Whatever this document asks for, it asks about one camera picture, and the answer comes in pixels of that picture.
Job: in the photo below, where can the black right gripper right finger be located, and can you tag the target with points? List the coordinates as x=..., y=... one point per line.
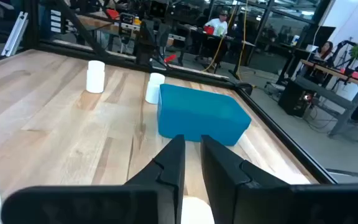
x=222, y=174

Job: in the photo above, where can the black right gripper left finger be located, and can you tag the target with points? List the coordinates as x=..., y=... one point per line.
x=166, y=168

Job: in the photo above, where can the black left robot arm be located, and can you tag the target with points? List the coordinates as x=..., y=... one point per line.
x=148, y=43

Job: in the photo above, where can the blue plastic basket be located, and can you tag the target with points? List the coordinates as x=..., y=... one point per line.
x=197, y=112

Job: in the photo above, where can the black computer box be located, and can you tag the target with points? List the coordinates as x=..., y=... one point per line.
x=294, y=98

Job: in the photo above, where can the red container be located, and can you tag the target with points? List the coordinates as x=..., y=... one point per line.
x=209, y=30

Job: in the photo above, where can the person with cap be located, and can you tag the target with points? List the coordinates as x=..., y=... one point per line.
x=217, y=26

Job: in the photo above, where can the wooden top desk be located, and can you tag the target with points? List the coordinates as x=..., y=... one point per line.
x=337, y=74

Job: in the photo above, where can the person seated by plant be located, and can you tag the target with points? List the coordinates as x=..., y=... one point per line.
x=324, y=51

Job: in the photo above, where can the red tray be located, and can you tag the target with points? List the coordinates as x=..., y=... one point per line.
x=354, y=74

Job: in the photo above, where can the black computer monitor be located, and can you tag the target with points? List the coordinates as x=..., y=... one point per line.
x=322, y=35

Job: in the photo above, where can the silver aluminium extrusion bar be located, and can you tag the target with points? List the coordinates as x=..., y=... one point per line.
x=15, y=34

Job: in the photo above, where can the black table frame rail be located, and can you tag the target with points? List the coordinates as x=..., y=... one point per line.
x=104, y=59
x=291, y=140

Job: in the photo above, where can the black frame strut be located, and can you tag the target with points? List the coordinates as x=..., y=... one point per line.
x=79, y=28

